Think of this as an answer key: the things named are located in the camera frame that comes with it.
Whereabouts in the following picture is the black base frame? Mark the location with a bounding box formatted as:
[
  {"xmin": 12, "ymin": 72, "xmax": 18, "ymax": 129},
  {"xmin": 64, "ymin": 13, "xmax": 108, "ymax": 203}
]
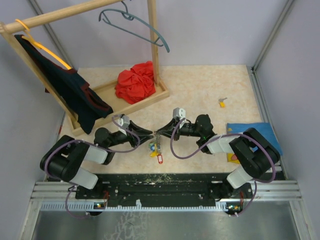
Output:
[{"xmin": 75, "ymin": 173, "xmax": 253, "ymax": 208}]

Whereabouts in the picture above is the purple cable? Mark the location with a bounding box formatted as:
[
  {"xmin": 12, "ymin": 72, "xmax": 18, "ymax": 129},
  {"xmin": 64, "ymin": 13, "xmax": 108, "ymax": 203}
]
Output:
[
  {"xmin": 46, "ymin": 114, "xmax": 141, "ymax": 220},
  {"xmin": 170, "ymin": 119, "xmax": 277, "ymax": 217}
]

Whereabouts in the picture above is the blue folded cloth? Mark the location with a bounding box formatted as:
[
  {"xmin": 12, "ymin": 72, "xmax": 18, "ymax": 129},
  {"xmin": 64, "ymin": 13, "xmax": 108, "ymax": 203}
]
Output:
[{"xmin": 226, "ymin": 122, "xmax": 283, "ymax": 156}]

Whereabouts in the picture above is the metal numbered key organiser ring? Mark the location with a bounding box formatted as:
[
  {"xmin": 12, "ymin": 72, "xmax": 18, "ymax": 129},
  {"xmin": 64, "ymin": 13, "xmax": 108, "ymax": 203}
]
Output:
[{"xmin": 148, "ymin": 132, "xmax": 163, "ymax": 157}]

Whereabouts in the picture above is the teal clothes hanger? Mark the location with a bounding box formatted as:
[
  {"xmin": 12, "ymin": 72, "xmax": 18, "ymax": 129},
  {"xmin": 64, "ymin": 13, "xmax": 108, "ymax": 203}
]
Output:
[{"xmin": 98, "ymin": 0, "xmax": 171, "ymax": 53}]

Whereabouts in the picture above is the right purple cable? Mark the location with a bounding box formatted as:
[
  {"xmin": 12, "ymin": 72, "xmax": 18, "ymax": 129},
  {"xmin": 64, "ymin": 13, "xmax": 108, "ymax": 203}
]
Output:
[{"xmin": 170, "ymin": 119, "xmax": 277, "ymax": 217}]

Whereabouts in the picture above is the wooden clothes rack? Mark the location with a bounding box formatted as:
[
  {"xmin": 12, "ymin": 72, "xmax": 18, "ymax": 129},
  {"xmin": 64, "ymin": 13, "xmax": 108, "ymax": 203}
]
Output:
[{"xmin": 0, "ymin": 0, "xmax": 170, "ymax": 136}]

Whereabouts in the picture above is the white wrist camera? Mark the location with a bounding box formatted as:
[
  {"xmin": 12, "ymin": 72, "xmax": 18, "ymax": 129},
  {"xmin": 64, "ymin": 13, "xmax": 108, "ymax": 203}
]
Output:
[
  {"xmin": 172, "ymin": 107, "xmax": 186, "ymax": 121},
  {"xmin": 116, "ymin": 114, "xmax": 130, "ymax": 131}
]

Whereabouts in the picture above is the yellow key tag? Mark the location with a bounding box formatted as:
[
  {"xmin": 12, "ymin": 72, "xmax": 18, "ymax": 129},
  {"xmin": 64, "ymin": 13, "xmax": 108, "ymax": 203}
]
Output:
[{"xmin": 150, "ymin": 151, "xmax": 158, "ymax": 158}]

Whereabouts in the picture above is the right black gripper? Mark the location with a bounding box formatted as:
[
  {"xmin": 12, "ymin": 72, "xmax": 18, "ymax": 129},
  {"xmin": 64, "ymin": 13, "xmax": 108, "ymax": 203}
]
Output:
[{"xmin": 157, "ymin": 117, "xmax": 203, "ymax": 141}]

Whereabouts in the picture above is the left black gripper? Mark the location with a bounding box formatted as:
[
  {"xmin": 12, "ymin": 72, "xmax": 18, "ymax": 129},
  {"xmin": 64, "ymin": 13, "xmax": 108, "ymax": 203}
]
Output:
[{"xmin": 107, "ymin": 119, "xmax": 154, "ymax": 148}]

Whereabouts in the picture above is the red crumpled cloth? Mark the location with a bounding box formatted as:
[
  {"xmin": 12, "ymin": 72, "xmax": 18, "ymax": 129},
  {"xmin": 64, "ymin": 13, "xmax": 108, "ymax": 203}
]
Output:
[{"xmin": 115, "ymin": 61, "xmax": 156, "ymax": 105}]

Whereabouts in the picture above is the dark navy garment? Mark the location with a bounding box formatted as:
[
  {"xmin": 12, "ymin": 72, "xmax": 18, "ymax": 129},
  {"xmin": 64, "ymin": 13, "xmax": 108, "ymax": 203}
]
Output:
[{"xmin": 14, "ymin": 34, "xmax": 114, "ymax": 134}]

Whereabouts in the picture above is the key with yellow tag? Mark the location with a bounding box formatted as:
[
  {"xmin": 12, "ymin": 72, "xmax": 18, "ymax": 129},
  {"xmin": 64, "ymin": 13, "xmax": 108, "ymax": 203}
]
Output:
[{"xmin": 218, "ymin": 97, "xmax": 227, "ymax": 108}]

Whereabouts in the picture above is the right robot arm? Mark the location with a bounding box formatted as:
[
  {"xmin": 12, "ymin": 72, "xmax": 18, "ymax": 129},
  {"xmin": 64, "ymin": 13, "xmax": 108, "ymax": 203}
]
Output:
[{"xmin": 156, "ymin": 114, "xmax": 281, "ymax": 198}]

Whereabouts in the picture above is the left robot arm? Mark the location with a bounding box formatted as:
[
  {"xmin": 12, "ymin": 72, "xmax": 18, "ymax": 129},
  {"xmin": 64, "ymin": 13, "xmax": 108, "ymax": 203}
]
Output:
[{"xmin": 39, "ymin": 116, "xmax": 153, "ymax": 199}]

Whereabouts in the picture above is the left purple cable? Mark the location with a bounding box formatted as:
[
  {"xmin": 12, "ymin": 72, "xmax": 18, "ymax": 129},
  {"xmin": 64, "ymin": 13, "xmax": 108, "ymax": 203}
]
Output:
[{"xmin": 46, "ymin": 114, "xmax": 141, "ymax": 220}]

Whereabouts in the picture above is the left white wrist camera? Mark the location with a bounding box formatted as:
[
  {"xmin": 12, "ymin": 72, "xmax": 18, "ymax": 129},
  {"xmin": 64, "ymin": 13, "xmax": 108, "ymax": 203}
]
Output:
[{"xmin": 116, "ymin": 114, "xmax": 130, "ymax": 131}]

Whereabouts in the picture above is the yellow clothes hanger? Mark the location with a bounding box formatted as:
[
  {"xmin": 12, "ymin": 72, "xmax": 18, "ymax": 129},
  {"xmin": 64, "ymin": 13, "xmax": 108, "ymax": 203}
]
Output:
[{"xmin": 15, "ymin": 19, "xmax": 72, "ymax": 70}]

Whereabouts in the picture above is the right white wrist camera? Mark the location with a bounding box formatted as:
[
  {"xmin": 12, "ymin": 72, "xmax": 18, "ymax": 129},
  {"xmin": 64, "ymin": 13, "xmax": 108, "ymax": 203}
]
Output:
[{"xmin": 172, "ymin": 107, "xmax": 186, "ymax": 121}]

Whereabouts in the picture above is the red key tag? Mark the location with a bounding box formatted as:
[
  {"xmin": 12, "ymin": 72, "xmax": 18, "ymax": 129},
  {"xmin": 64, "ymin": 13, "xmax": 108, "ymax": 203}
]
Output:
[{"xmin": 157, "ymin": 153, "xmax": 164, "ymax": 164}]

